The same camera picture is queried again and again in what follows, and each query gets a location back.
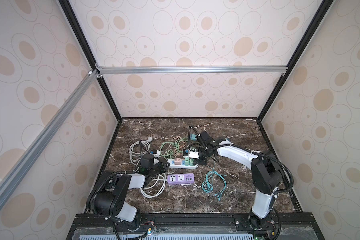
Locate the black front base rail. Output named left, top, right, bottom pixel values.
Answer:
left=67, top=213, right=324, bottom=240

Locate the white blue power strip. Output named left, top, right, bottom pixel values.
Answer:
left=167, top=159, right=199, bottom=170

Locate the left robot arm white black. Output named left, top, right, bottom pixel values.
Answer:
left=86, top=141, right=170, bottom=224

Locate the silver aluminium rail left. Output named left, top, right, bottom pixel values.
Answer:
left=0, top=69, right=99, bottom=210

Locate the silver aluminium rail back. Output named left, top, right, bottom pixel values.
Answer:
left=99, top=66, right=288, bottom=75

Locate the pink charger plug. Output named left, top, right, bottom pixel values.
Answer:
left=174, top=158, right=182, bottom=166

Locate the pink charger cable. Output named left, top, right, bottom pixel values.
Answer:
left=172, top=136, right=188, bottom=160

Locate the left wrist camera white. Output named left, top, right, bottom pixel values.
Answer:
left=150, top=150, right=161, bottom=158

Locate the white power cord coil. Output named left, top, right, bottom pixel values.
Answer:
left=128, top=137, right=167, bottom=199

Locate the purple power strip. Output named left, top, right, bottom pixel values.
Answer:
left=167, top=174, right=195, bottom=186

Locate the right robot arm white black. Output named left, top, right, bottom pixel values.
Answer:
left=183, top=126, right=294, bottom=231

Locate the silver aluminium rail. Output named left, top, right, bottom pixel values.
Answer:
left=0, top=69, right=99, bottom=210
left=99, top=66, right=288, bottom=75

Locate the teal charger plug far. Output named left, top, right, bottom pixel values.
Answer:
left=190, top=134, right=197, bottom=141

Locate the green teal cable bundle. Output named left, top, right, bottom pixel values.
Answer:
left=158, top=137, right=228, bottom=202

